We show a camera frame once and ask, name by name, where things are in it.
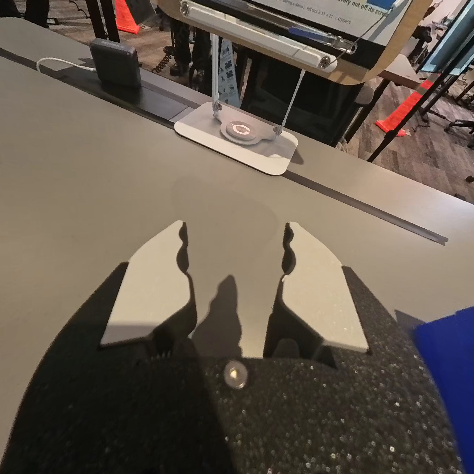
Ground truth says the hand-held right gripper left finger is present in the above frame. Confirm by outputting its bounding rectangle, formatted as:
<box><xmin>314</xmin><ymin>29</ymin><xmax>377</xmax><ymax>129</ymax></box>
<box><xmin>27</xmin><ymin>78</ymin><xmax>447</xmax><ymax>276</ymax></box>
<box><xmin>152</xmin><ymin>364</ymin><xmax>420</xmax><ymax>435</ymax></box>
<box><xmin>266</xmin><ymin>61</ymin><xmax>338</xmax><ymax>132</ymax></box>
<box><xmin>100</xmin><ymin>220</ymin><xmax>198</xmax><ymax>363</ymax></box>

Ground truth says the blue white patterned bag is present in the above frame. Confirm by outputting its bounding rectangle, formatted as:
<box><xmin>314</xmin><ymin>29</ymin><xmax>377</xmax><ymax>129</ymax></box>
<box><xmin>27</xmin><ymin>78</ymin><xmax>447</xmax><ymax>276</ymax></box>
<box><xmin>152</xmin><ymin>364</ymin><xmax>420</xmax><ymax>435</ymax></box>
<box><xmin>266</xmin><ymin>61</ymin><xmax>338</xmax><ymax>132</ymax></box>
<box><xmin>217</xmin><ymin>38</ymin><xmax>241</xmax><ymax>108</ymax></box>

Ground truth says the screen on black tripod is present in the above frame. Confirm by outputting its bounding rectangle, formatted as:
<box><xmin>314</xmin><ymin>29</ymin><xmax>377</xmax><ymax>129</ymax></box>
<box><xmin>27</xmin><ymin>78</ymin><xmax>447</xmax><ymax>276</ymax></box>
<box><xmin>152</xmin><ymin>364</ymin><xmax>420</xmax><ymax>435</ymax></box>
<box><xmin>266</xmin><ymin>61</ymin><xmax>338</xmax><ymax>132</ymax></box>
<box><xmin>367</xmin><ymin>0</ymin><xmax>474</xmax><ymax>163</ymax></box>

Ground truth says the blue plastic parts bin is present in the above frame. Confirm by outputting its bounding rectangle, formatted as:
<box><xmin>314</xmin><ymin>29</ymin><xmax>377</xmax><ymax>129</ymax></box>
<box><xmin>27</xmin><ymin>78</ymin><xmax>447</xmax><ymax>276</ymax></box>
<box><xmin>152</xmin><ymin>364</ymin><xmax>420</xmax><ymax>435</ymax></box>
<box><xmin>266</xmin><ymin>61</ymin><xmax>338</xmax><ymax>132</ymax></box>
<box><xmin>412</xmin><ymin>305</ymin><xmax>474</xmax><ymax>474</ymax></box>

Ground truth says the white cable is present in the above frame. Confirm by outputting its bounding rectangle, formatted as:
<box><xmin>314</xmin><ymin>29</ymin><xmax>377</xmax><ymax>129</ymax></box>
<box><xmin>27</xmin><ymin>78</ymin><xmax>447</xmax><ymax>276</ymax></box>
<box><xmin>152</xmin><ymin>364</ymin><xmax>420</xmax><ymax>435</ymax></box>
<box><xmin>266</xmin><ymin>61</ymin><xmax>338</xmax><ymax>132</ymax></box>
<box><xmin>36</xmin><ymin>57</ymin><xmax>98</xmax><ymax>73</ymax></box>

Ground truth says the black cube device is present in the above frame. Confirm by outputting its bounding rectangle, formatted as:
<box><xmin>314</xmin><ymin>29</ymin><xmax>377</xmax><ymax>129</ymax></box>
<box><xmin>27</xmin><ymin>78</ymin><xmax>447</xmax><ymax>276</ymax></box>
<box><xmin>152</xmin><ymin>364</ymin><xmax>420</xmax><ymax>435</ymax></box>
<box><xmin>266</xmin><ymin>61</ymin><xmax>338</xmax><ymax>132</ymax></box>
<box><xmin>90</xmin><ymin>38</ymin><xmax>142</xmax><ymax>88</ymax></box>

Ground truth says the white document stand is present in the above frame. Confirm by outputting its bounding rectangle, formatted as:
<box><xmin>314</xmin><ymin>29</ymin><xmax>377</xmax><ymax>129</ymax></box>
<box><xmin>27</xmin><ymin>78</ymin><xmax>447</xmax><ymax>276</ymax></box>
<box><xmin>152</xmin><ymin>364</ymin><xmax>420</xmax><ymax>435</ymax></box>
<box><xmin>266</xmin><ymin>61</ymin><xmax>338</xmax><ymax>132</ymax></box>
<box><xmin>157</xmin><ymin>0</ymin><xmax>434</xmax><ymax>176</ymax></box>

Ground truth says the orange traffic cone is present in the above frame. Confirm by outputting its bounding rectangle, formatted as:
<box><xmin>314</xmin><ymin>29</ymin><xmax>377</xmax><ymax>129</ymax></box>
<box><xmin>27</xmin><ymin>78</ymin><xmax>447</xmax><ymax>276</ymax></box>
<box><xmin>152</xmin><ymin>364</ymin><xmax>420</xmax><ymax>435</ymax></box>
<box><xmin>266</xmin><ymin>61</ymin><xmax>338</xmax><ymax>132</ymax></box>
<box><xmin>375</xmin><ymin>79</ymin><xmax>435</xmax><ymax>138</ymax></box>
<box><xmin>116</xmin><ymin>0</ymin><xmax>141</xmax><ymax>35</ymax></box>

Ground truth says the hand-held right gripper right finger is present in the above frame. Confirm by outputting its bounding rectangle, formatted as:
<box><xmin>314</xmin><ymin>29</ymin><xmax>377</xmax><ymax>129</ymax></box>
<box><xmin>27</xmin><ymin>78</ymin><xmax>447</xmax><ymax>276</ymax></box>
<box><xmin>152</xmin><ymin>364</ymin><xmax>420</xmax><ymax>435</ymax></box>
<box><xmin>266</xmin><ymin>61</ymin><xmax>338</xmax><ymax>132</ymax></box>
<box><xmin>263</xmin><ymin>221</ymin><xmax>370</xmax><ymax>359</ymax></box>

